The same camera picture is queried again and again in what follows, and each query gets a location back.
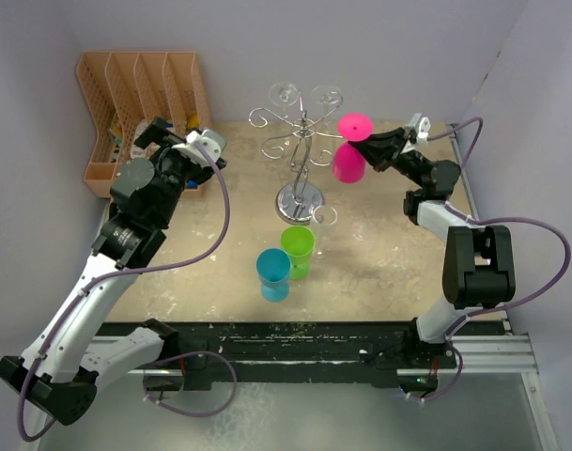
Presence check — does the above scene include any white oval label card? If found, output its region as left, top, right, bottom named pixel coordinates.
left=129, top=126, right=148, bottom=159

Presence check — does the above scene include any blue plastic goblet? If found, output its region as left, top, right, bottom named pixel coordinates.
left=255, top=248, right=291, bottom=303

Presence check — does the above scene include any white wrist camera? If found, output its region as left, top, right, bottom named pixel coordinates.
left=172, top=128, right=226, bottom=168
left=404, top=113, right=431, bottom=146

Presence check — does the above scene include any colourful booklet in organizer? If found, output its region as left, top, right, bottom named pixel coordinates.
left=108, top=114, right=123, bottom=162

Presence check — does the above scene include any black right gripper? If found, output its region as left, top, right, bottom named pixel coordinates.
left=350, top=128, right=430, bottom=189

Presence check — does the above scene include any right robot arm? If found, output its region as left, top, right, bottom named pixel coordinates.
left=351, top=128, right=516, bottom=367

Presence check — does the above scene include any pink plastic goblet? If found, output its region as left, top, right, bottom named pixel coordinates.
left=332, top=113, right=373, bottom=184

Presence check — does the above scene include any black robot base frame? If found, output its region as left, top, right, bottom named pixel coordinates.
left=97, top=320, right=460, bottom=391

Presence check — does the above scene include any yellow small bottle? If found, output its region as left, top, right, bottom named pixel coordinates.
left=186, top=114, right=200, bottom=130

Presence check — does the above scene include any clear wine glass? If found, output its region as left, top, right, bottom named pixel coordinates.
left=269, top=82, right=300, bottom=135
left=311, top=85, right=344, bottom=125

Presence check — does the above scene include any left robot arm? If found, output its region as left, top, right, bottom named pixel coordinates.
left=0, top=117, right=226, bottom=426

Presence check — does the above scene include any chrome wine glass rack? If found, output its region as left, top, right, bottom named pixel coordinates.
left=248, top=90, right=343, bottom=226

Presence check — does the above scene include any tall clear flute glass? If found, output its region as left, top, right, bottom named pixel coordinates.
left=309, top=205, right=338, bottom=258

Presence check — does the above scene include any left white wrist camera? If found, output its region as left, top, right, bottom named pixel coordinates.
left=172, top=128, right=226, bottom=168

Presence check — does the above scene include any peach plastic file organizer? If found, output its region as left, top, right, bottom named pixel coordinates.
left=76, top=51, right=212, bottom=198

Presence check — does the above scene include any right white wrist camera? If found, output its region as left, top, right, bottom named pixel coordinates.
left=404, top=113, right=431, bottom=146

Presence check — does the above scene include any aluminium rail frame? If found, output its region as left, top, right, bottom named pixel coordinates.
left=20, top=122, right=562, bottom=451

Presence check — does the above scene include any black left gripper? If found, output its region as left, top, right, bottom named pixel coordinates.
left=134, top=117, right=209, bottom=226

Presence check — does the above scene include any green plastic goblet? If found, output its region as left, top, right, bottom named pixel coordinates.
left=280, top=225, right=315, bottom=280

